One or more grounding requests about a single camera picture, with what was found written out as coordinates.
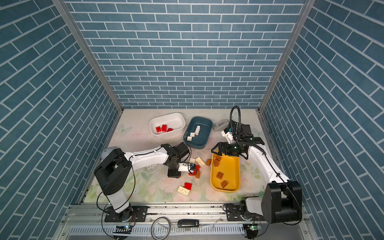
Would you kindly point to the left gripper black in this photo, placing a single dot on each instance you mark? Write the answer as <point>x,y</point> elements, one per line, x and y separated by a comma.
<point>175,174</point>

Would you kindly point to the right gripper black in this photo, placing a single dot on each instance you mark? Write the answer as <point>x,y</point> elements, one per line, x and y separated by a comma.
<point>221,149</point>

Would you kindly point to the cream long lego brick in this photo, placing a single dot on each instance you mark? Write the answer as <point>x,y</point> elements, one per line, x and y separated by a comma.
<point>199,162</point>

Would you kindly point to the red lego cluster brick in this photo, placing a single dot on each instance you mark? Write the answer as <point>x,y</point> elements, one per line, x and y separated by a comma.
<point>193,169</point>

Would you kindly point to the long white lego brick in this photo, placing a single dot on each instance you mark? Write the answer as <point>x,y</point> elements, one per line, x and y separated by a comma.
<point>197,130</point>

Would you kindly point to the brown lego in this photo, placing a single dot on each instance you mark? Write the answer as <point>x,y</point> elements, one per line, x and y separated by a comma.
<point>220,175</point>

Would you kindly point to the red lego brick bottom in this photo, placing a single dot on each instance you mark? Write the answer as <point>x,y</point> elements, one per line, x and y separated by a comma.
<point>188,186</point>

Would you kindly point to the cream lego brick bottom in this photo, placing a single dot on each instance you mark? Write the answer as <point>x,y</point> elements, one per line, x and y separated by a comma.
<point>183,191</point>

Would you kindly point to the brown lego brick low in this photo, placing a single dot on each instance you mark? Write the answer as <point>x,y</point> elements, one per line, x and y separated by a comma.
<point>224,184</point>

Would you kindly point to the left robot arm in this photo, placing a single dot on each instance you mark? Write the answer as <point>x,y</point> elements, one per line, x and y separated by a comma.
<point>116,165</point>

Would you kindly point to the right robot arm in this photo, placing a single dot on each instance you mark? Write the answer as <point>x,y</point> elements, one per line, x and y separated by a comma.
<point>282,199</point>

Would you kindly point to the teal plastic bin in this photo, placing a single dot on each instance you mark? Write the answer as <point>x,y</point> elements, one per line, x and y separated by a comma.
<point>200,140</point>

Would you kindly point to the grey small box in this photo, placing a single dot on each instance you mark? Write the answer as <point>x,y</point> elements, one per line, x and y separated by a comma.
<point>220,125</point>

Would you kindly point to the yellow plastic bin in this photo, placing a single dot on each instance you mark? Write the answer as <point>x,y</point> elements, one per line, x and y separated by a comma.
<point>230,167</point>

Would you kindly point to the black calculator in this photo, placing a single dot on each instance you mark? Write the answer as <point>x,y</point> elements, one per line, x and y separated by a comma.
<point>237,127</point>

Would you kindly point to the white plastic bin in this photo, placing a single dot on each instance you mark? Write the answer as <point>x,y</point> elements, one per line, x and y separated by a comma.
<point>175,121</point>

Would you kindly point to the white dome timer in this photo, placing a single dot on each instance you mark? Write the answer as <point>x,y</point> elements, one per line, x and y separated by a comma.
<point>106,152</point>

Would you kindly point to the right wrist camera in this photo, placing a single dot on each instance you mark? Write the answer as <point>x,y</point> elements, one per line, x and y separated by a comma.
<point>228,135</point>

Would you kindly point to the black remote on rail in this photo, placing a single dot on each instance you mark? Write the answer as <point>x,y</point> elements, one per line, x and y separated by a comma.
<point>188,223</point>

